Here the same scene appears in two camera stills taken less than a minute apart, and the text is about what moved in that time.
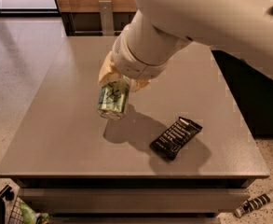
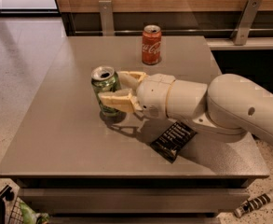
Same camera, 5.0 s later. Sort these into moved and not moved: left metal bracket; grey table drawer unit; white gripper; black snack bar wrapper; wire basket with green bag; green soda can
Moved: green soda can; white gripper
Not moved: left metal bracket; wire basket with green bag; grey table drawer unit; black snack bar wrapper
